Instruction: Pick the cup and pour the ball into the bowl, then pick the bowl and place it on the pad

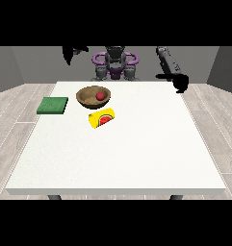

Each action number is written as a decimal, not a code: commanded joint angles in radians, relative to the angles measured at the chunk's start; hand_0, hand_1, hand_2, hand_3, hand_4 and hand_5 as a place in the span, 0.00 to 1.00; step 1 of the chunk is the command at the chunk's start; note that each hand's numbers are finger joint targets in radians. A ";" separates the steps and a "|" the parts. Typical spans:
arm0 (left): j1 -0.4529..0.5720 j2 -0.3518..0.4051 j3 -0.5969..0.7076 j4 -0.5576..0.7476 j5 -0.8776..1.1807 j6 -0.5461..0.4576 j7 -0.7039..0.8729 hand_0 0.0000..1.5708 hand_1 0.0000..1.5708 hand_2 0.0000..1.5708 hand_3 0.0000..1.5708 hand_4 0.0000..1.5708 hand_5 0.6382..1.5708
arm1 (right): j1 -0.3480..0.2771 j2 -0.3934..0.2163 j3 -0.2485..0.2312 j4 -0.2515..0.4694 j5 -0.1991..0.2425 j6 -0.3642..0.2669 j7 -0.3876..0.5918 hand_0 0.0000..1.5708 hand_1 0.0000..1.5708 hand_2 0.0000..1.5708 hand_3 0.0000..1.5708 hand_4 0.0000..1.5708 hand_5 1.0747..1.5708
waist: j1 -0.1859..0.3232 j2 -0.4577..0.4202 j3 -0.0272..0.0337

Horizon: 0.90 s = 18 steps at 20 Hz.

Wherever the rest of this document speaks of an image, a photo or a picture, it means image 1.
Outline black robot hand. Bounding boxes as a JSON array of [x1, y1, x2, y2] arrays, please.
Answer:
[[62, 46, 90, 66], [155, 73, 190, 94]]

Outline brown wooden bowl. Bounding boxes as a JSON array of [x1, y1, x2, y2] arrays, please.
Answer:
[[75, 85, 112, 110]]

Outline green square pad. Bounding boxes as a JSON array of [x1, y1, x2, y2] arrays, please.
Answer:
[[36, 96, 69, 115]]

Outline yellow cup with melon print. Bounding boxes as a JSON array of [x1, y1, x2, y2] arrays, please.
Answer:
[[88, 107, 116, 130]]

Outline grey robot trunk purple rings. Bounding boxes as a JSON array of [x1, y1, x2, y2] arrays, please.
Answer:
[[90, 46, 142, 83]]

